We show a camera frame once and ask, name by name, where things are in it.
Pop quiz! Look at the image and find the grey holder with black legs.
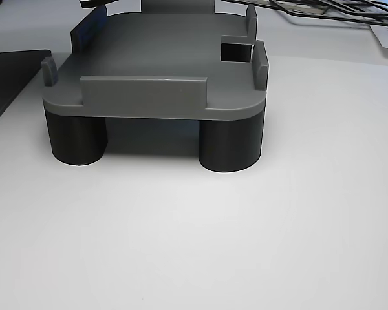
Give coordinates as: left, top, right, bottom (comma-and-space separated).
41, 0, 270, 174

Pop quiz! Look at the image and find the black flat tray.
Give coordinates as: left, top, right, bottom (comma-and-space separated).
0, 48, 52, 133

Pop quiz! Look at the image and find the thin rectangular metal frame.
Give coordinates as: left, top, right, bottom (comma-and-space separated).
270, 0, 388, 17
218, 0, 388, 27

